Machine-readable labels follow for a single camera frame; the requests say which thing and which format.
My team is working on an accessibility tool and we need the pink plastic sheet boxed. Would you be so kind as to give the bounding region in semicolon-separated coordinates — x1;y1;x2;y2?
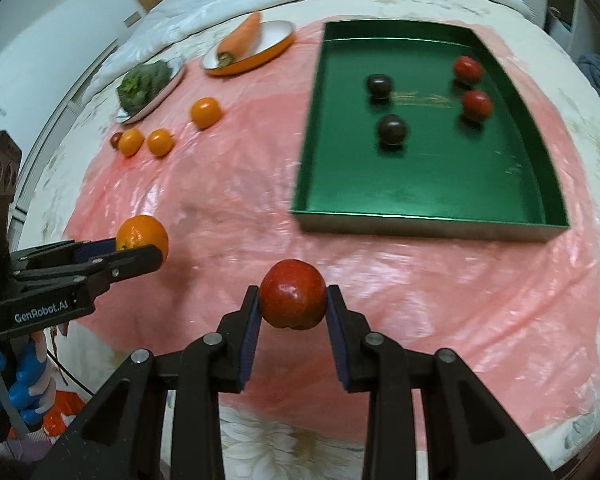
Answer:
62;12;600;453

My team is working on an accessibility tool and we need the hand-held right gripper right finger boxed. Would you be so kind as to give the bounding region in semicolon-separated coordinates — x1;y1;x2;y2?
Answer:
326;284;556;480

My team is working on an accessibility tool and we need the person's left hand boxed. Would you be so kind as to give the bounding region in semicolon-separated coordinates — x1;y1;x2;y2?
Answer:
0;332;57;423

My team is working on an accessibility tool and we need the green leafy vegetable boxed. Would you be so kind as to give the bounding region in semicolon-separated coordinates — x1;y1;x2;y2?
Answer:
116;60;173;111

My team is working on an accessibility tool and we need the orange enamel plate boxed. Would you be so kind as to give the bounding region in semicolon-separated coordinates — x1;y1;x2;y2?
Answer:
200;20;297;78

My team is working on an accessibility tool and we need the white plate with dark rim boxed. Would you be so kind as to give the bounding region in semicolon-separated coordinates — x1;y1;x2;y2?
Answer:
115;60;188;125

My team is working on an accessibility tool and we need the white bag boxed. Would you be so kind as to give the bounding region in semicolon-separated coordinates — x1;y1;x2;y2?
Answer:
547;5;573;31

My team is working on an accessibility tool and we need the dark plum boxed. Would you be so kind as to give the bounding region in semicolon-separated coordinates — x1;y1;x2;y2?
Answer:
366;74;393;101
377;114;409;146

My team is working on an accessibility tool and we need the green rectangular tray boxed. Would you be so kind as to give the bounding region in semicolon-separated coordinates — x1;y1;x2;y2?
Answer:
289;20;570;243

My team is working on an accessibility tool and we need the orange plastic bag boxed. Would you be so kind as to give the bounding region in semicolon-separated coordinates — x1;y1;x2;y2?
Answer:
10;390;93;441

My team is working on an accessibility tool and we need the orange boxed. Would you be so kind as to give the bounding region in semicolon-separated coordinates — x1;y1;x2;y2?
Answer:
190;97;224;130
117;128;145;157
115;215;170;265
146;129;175;157

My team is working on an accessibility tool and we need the red apple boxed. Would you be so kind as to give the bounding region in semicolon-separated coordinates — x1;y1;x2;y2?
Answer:
453;56;483;83
461;90;494;122
258;259;327;331

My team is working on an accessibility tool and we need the carrot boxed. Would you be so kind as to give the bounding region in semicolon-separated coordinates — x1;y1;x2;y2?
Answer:
216;11;262;67

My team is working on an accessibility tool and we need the black cable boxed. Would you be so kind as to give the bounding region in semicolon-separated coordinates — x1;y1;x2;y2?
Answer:
45;327;96;401

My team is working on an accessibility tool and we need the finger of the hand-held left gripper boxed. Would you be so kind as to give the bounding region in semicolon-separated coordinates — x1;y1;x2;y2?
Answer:
11;239;118;269
12;244;163;297

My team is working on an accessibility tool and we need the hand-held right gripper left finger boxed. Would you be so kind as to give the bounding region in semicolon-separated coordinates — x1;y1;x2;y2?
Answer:
30;285;261;480

